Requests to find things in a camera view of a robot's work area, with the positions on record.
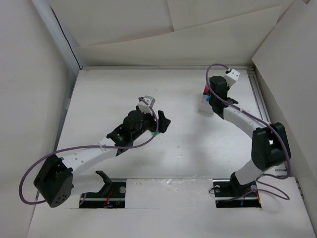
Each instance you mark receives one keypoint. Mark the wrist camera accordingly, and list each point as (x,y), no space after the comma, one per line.
(231,77)
(145,104)

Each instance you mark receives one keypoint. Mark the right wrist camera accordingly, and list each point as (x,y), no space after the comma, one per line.
(231,77)

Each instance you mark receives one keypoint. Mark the white divided container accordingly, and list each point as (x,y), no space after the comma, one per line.
(204,106)

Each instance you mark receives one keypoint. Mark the aluminium table rail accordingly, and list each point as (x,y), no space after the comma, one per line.
(280,170)

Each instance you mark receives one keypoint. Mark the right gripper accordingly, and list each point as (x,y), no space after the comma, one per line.
(228,86)

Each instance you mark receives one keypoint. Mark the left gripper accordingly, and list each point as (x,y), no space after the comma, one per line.
(162,122)

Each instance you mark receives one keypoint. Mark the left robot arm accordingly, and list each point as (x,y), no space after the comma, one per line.
(61,177)

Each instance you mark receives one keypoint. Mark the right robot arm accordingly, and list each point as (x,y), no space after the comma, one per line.
(270,145)

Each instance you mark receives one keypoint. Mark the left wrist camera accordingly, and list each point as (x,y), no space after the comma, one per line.
(145,104)

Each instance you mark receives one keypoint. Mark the pink highlighter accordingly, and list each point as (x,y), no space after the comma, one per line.
(206,92)

